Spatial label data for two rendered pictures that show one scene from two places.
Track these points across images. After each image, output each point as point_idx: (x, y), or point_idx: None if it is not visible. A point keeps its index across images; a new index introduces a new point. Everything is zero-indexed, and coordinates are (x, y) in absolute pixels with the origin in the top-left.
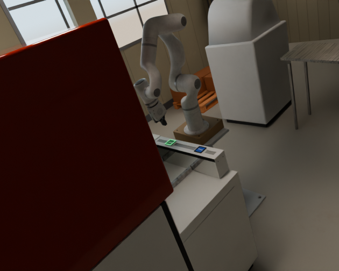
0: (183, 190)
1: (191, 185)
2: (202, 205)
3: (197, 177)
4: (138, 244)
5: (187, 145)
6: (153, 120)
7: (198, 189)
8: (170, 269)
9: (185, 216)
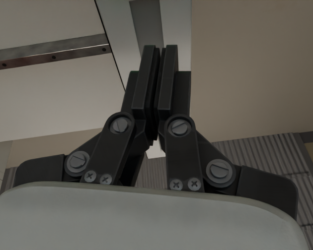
0: (53, 80)
1: (80, 83)
2: (66, 128)
3: (113, 73)
4: None
5: None
6: None
7: (87, 99)
8: None
9: (24, 127)
